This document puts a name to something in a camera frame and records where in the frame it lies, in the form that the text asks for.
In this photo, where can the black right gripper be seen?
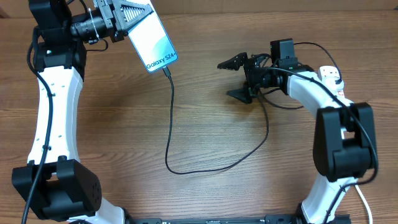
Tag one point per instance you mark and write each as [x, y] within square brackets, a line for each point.
[249, 65]

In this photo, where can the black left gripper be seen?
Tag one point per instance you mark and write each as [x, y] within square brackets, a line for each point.
[107, 9]

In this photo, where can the blue-screen Samsung smartphone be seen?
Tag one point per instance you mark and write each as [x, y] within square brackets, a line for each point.
[152, 42]

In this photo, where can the white power strip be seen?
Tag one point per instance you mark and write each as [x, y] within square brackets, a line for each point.
[328, 76]

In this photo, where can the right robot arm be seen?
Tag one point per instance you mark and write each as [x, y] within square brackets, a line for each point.
[344, 144]

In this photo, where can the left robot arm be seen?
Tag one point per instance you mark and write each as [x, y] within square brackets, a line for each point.
[54, 183]

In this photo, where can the white USB charger plug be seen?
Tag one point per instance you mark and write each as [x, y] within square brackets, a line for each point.
[335, 85]

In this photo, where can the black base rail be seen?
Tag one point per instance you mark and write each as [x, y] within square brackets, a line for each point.
[214, 221]

